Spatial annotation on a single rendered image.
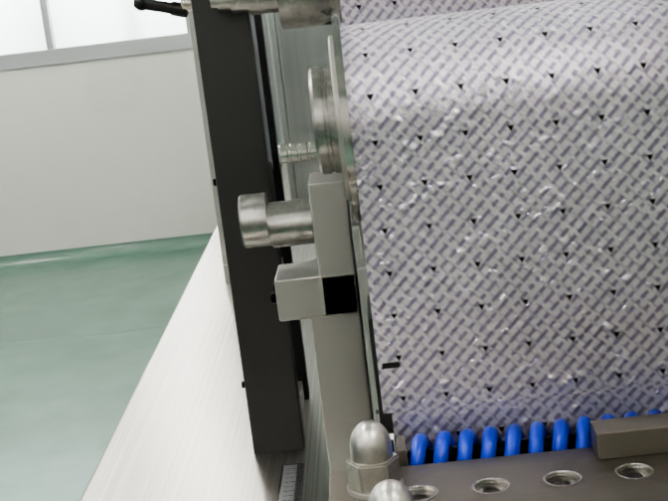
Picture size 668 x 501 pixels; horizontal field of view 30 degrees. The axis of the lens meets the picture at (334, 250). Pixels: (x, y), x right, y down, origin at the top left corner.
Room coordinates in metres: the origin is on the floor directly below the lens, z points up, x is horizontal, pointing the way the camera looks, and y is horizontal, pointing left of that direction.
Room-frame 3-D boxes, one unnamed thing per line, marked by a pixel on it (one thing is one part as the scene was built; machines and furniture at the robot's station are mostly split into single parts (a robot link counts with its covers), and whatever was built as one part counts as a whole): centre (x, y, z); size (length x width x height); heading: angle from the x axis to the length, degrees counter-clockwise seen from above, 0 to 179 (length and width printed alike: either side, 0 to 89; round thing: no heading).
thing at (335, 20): (0.87, -0.02, 1.25); 0.15 x 0.01 x 0.15; 178
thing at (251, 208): (0.91, 0.06, 1.18); 0.04 x 0.02 x 0.04; 178
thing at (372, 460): (0.74, -0.01, 1.05); 0.04 x 0.04 x 0.04
